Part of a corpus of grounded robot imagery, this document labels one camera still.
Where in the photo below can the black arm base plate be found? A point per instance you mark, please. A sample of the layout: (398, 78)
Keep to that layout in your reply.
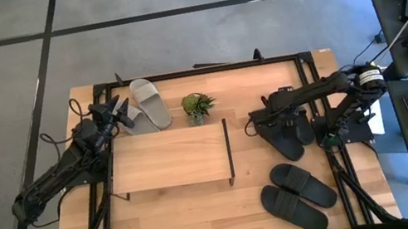
(359, 133)

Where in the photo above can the grey rubber slide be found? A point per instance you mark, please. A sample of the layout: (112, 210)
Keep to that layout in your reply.
(142, 123)
(152, 107)

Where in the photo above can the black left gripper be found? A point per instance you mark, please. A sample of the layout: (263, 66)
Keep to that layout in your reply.
(105, 125)

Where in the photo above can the wooden shelf with black legs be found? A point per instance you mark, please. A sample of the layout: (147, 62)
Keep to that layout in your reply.
(169, 158)

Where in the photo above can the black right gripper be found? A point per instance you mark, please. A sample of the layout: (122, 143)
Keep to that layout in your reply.
(285, 108)

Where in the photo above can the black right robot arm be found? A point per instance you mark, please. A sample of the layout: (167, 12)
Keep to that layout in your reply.
(317, 88)

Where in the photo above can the potted succulent plant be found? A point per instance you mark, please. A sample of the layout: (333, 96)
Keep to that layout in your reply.
(196, 105)

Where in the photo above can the black aluminium table frame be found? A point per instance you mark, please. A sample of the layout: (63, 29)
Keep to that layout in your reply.
(200, 71)

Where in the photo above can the white paper sheet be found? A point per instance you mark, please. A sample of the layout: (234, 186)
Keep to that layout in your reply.
(377, 124)

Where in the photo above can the black rubber slide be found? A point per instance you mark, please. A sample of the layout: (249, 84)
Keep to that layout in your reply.
(287, 207)
(305, 185)
(285, 146)
(306, 134)

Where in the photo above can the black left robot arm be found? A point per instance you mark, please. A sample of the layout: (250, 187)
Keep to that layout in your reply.
(50, 175)

